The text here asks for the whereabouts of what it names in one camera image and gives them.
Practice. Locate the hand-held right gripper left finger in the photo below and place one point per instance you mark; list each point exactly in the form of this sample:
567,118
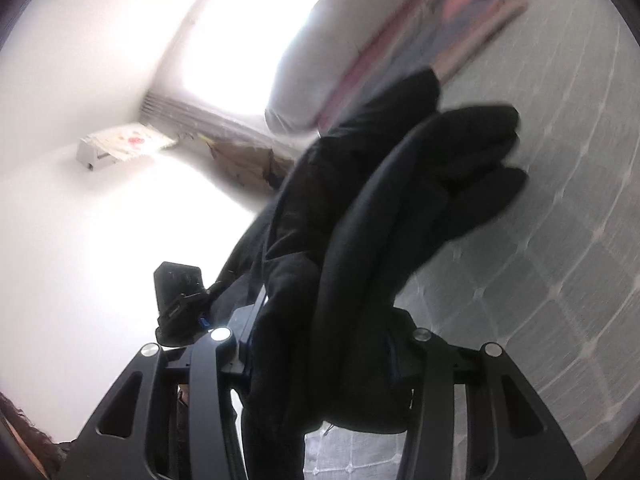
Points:
215,360

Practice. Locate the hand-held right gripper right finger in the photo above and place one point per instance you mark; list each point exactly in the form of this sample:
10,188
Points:
425,360

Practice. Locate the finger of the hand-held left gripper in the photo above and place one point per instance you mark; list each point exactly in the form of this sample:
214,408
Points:
242,330

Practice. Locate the black coat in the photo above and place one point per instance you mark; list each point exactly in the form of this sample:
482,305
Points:
400,185

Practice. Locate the brown cardboard box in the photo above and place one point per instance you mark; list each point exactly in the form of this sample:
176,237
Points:
240,160

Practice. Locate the ribbed radiator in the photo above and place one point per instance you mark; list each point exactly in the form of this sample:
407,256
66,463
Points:
165,107

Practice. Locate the white quilted bed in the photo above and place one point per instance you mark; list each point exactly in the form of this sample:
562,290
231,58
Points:
550,210

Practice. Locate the bright window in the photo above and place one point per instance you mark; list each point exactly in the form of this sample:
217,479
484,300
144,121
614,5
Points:
240,35

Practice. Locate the grey pillow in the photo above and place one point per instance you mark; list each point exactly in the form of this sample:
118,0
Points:
320,60

